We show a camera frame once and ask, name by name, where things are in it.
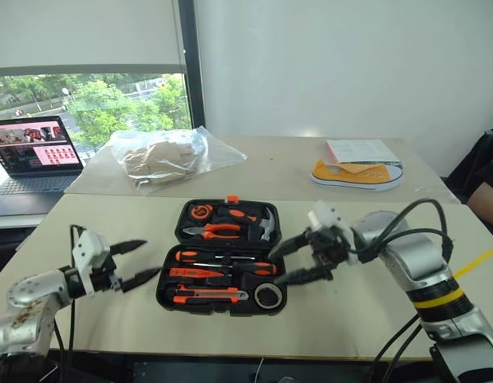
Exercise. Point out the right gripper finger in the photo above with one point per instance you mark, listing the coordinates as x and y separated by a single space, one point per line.
306 275
290 245

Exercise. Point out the white paper booklet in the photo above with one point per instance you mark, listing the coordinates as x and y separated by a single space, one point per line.
362 149

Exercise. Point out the orange voltage tester pen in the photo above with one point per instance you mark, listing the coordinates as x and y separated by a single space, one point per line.
190 273

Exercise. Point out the claw hammer with orange grip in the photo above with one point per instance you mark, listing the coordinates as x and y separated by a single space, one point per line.
268 227

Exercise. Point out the orange black tape measure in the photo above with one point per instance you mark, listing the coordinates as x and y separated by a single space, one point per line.
200 211

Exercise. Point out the yellow canvas shoe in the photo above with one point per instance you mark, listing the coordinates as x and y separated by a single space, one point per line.
350 177

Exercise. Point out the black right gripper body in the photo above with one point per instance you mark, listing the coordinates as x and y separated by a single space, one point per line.
328 249

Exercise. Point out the clear bag of cardboard pieces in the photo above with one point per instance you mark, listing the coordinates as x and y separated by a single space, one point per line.
162 159

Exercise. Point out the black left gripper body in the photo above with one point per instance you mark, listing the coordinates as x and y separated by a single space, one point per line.
103 281

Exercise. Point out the orange black utility knife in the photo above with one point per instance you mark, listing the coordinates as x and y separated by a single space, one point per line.
206 296

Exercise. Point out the yellow tape strip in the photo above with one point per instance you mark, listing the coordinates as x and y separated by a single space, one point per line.
438 299

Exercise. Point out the open laptop computer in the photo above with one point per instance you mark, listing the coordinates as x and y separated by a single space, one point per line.
31 143

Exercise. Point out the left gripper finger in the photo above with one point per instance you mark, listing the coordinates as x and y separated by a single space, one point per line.
140 280
128 245

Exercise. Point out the black electrical tape roll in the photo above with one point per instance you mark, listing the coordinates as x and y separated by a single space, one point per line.
257 296

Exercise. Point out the black window frame post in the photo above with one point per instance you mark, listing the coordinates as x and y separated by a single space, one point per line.
192 60

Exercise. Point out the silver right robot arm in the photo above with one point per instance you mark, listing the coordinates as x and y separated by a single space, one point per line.
414 255

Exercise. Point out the glass window pane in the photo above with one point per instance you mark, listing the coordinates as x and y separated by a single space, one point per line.
111 103

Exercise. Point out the white roller blind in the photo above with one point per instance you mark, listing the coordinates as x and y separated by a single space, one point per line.
83 32

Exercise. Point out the black tool case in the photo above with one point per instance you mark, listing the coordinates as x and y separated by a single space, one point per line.
222 309

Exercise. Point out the person in black shirt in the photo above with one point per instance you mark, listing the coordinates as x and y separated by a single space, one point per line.
486 191

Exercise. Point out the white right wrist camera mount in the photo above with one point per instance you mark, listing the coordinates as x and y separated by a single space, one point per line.
324 215

